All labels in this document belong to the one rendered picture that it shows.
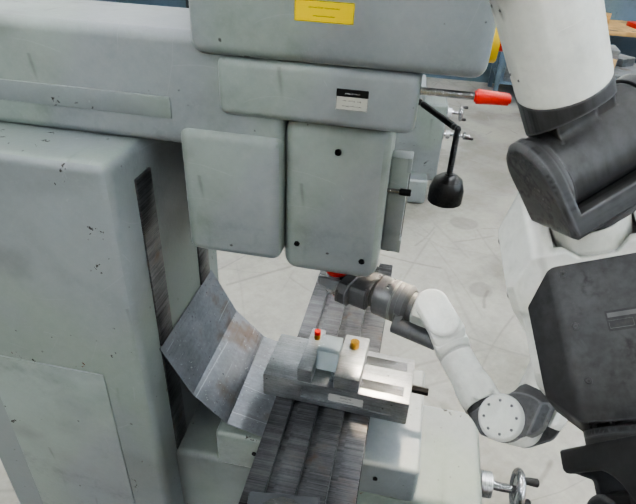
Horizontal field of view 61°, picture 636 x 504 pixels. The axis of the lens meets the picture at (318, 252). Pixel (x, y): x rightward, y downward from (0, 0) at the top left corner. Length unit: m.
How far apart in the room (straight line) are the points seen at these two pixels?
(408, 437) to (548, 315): 0.79
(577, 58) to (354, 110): 0.44
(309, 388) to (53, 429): 0.65
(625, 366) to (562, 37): 0.36
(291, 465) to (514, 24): 0.98
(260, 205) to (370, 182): 0.21
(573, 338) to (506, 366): 2.28
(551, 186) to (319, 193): 0.51
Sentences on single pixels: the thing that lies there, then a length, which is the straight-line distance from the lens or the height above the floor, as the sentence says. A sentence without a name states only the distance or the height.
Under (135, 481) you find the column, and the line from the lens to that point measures 1.60.
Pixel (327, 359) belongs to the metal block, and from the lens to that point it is 1.31.
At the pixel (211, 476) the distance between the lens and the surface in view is 1.60.
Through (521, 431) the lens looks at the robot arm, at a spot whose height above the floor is 1.24.
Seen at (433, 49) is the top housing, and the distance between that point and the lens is 0.87.
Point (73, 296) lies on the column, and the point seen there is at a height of 1.26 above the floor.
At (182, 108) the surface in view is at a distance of 1.02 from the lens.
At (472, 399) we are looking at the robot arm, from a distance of 1.04.
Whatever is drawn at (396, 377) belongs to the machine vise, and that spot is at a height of 1.00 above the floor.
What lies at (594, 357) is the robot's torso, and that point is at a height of 1.53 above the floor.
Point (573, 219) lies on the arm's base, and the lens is 0.62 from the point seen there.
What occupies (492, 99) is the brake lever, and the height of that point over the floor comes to 1.70.
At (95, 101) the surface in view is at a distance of 1.09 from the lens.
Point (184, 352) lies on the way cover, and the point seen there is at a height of 1.03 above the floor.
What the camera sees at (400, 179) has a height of 1.51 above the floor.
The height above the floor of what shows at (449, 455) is 0.73.
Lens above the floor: 1.95
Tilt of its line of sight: 33 degrees down
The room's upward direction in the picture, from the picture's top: 3 degrees clockwise
